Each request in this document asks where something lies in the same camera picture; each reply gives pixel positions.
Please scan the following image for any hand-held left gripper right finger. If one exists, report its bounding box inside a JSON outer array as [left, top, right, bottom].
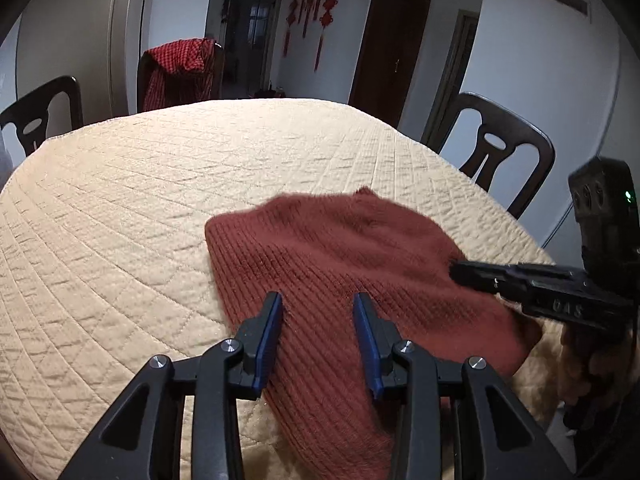
[[352, 292, 571, 480]]

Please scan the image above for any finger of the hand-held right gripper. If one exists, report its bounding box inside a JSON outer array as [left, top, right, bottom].
[[448, 260, 528, 297]]

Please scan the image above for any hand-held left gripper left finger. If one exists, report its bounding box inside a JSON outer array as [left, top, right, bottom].
[[57, 291, 284, 480]]

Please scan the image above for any rust red knit sweater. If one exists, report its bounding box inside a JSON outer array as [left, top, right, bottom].
[[204, 186, 544, 480]]

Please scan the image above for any person's right hand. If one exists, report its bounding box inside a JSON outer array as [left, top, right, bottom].
[[559, 322, 640, 428]]

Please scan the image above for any dark wooden chair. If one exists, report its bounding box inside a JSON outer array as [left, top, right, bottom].
[[137, 37, 224, 113], [0, 76, 84, 157], [421, 92, 557, 220]]

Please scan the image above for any grey brown narrow door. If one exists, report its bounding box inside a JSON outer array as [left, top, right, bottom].
[[434, 9, 481, 137]]

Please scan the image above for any beige quilted blanket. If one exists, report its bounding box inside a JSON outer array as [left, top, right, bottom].
[[0, 99, 568, 480]]

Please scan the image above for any dark brown door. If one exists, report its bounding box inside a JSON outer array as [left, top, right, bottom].
[[348, 0, 432, 129]]

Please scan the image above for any red checked garment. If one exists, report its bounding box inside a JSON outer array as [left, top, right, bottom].
[[140, 37, 217, 112]]

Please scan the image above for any open doorway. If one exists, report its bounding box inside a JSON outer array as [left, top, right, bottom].
[[219, 0, 285, 99]]

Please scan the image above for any beige tall refrigerator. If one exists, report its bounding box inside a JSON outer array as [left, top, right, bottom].
[[106, 0, 152, 122]]

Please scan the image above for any red knot wall ornament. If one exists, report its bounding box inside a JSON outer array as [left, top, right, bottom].
[[300, 0, 322, 40], [282, 0, 306, 58], [314, 0, 348, 73]]

